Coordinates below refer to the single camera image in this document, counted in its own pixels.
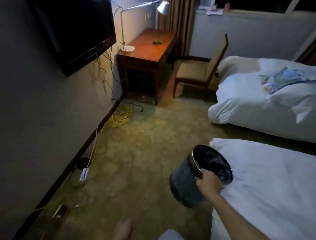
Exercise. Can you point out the person's left hand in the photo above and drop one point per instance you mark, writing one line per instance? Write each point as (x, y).
(122, 231)

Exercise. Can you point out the person's right hand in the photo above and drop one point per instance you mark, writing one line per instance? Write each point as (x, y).
(209, 184)

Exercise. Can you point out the clear plastic bin liner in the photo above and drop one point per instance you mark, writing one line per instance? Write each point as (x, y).
(214, 160)

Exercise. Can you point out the black metal trash bin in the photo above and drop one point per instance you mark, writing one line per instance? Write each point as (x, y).
(184, 185)

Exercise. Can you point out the white duvet bed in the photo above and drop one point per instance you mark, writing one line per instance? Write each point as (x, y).
(247, 106)
(271, 192)

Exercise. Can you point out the green cleaning cloth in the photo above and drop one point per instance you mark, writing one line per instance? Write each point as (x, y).
(158, 42)

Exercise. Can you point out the person's right forearm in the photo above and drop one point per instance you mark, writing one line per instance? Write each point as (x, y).
(234, 220)

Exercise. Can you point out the white trousers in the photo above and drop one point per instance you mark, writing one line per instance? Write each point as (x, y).
(171, 235)

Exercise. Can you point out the black phone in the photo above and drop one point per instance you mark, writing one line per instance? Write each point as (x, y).
(60, 211)

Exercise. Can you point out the white power strip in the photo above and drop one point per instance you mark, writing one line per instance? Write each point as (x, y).
(84, 174)

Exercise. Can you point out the dark wooden chair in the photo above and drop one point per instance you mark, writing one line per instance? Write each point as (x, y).
(217, 59)

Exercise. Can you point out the colourful printed cloth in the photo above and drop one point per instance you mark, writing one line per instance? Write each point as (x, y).
(284, 78)

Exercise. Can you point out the brown wooden table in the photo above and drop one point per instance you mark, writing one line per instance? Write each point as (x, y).
(148, 52)

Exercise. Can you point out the grey shade metal lamp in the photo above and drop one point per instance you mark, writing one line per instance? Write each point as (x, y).
(128, 48)

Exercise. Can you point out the beige striped curtain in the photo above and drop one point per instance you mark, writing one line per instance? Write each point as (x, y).
(177, 24)

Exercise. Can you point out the white paper sheets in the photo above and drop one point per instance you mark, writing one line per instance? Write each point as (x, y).
(214, 10)

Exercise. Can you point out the small red cup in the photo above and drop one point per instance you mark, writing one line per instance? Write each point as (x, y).
(227, 6)

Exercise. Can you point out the black television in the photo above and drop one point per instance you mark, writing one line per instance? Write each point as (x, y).
(81, 32)

